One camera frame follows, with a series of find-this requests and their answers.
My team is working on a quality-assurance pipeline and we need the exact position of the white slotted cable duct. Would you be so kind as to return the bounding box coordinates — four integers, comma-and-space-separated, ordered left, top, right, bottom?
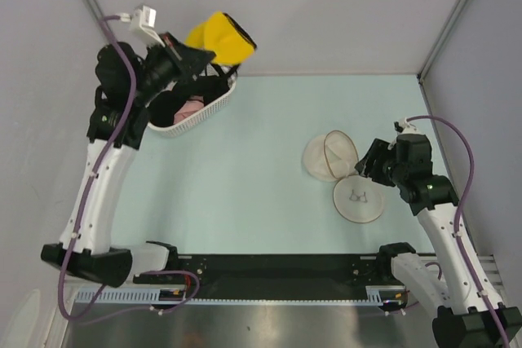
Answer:
95, 287, 406, 306

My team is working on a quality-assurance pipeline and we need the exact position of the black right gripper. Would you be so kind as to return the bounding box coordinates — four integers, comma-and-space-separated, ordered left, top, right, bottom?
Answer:
354, 138, 407, 187

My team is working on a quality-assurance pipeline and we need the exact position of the yellow bra with black straps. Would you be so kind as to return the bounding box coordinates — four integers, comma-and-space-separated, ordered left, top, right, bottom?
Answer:
184, 11, 258, 74

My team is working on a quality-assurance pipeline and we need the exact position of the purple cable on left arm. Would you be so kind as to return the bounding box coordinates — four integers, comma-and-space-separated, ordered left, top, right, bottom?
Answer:
56, 15, 201, 323

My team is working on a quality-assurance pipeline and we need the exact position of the pink garment in basket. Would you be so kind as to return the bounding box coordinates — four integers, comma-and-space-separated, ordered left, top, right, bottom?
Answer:
173, 95, 205, 125

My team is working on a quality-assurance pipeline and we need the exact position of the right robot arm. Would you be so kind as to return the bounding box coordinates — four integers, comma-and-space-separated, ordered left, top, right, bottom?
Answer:
356, 133, 521, 347

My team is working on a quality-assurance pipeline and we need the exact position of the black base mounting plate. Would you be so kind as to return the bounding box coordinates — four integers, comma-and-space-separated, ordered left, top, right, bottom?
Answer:
133, 253, 392, 301

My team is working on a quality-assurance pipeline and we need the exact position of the white perforated plastic basket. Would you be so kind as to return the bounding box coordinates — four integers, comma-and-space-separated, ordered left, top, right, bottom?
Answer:
148, 74, 237, 138

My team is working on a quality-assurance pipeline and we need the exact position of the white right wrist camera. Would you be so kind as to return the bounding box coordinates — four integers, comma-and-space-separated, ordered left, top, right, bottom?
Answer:
394, 118, 416, 134

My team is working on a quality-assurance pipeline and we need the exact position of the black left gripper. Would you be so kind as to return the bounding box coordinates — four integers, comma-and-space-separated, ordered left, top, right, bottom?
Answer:
134, 32, 217, 103

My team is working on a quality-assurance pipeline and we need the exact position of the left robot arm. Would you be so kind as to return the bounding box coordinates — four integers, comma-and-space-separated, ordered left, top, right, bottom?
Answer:
41, 33, 215, 288

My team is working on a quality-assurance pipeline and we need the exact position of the black garment in basket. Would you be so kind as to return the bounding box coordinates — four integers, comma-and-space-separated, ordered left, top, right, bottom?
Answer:
148, 65, 236, 128

